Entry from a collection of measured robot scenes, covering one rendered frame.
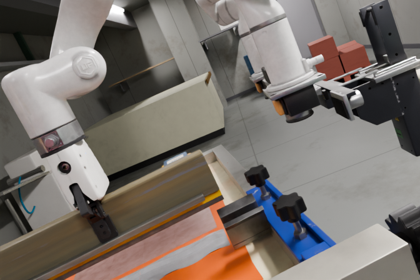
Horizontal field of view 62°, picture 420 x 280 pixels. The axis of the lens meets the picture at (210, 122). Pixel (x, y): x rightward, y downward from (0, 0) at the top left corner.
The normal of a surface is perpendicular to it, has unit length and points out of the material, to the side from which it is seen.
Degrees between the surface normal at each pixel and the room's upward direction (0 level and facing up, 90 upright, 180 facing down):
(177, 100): 90
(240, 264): 0
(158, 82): 90
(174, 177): 90
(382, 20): 90
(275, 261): 0
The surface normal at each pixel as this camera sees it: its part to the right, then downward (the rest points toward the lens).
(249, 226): 0.15, 0.13
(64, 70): 0.32, -0.12
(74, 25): 0.28, 0.64
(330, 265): -0.40, -0.90
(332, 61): -0.27, 0.30
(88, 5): 0.09, 0.90
